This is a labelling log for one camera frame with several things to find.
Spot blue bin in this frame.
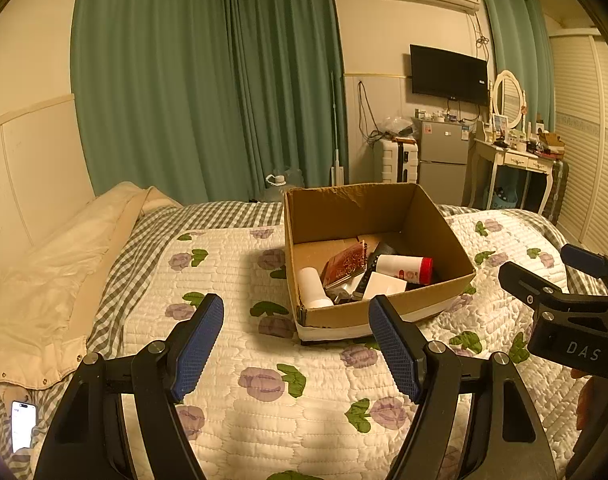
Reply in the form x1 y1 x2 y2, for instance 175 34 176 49
491 185 522 208

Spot red patterned booklet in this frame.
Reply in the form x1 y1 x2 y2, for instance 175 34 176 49
321 241 369 289

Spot white dressing table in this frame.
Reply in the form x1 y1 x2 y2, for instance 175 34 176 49
466 137 565 213

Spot clear water jug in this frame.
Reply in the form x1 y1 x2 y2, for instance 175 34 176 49
265 167 307 203

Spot white suitcase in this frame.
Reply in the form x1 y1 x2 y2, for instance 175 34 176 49
375 137 419 183

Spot black wall television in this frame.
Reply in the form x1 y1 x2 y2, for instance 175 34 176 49
409 44 489 107

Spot silver refrigerator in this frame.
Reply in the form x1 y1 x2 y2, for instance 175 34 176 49
413 116 472 207

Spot dark grey box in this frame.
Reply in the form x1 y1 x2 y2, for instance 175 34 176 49
366 241 401 266

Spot white oval mirror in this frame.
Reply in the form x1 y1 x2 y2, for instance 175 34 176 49
490 70 527 131

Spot cardboard box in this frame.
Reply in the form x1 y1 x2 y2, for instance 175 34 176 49
283 182 477 347

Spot white floral quilt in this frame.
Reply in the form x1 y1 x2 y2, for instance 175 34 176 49
119 205 585 480

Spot floral quilted bedspread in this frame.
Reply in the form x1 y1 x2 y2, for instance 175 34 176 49
0 200 608 480

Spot small brown box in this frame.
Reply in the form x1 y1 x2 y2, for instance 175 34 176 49
538 132 566 156

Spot narrow teal curtain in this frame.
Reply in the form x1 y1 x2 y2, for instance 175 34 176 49
479 0 557 136

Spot white bottle with red cap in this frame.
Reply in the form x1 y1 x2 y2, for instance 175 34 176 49
375 254 434 287

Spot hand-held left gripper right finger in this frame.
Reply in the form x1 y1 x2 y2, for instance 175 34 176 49
368 295 555 480

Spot hanging wall cables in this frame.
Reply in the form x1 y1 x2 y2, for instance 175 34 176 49
356 80 385 143

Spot smartphone with lit screen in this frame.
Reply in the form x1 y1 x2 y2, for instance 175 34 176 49
10 400 37 453

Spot small white box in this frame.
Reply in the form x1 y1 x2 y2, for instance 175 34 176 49
362 272 408 302

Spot dark striped bag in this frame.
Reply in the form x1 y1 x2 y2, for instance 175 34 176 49
541 160 570 223

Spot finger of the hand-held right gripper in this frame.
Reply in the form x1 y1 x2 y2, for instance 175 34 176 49
560 243 608 302
499 261 567 309

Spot white slatted wardrobe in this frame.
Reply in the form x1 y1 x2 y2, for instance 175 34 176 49
549 27 608 256

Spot wide teal curtain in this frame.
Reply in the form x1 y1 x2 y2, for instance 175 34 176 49
71 0 349 206

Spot white mop pole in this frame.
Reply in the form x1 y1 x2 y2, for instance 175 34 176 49
329 72 347 188

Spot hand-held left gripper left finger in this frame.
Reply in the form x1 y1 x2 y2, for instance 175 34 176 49
34 292 225 480

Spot air conditioner cable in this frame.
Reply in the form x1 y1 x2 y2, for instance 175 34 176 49
471 10 490 48

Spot clear plastic bag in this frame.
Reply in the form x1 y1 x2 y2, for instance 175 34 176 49
381 116 415 138

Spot white cylindrical handheld device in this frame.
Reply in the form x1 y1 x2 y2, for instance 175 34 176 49
298 267 334 309

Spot beige jacket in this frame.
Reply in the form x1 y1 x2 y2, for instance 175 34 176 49
0 182 182 393

